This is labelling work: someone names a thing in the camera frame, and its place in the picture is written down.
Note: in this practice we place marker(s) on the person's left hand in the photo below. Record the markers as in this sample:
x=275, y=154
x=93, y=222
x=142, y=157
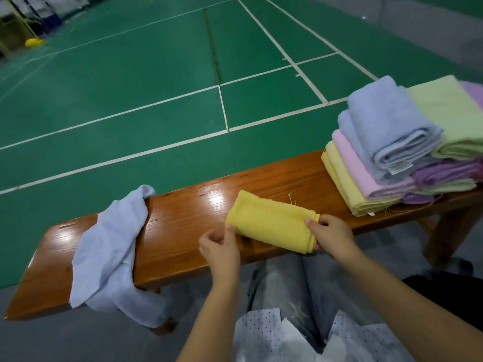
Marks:
x=220, y=258

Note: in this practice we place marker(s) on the person's right hand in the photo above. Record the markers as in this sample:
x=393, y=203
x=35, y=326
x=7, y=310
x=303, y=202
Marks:
x=333, y=237

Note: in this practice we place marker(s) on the pale yellow towel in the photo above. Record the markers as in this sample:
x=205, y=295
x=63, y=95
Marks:
x=329, y=173
x=351, y=193

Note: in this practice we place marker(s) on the light pink towel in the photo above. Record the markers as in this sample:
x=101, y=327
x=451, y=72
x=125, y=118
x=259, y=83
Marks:
x=358, y=177

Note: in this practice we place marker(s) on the white blue towel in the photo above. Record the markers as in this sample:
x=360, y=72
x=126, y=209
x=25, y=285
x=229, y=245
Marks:
x=355, y=147

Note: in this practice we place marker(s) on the light blue towel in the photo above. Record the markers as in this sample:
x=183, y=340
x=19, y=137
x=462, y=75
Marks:
x=106, y=252
x=389, y=116

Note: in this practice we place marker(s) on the light green striped towel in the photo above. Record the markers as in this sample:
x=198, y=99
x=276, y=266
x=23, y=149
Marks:
x=449, y=187

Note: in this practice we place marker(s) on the person's right forearm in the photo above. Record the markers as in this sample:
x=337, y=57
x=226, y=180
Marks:
x=415, y=313

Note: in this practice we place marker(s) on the person's left forearm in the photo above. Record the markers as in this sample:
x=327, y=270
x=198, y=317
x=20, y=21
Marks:
x=211, y=328

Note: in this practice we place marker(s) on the person's grey trousers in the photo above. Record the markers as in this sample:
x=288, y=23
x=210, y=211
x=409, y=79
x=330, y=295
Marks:
x=279, y=290

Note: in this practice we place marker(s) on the brown wooden bench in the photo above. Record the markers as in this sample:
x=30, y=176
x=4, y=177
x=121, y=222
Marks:
x=189, y=215

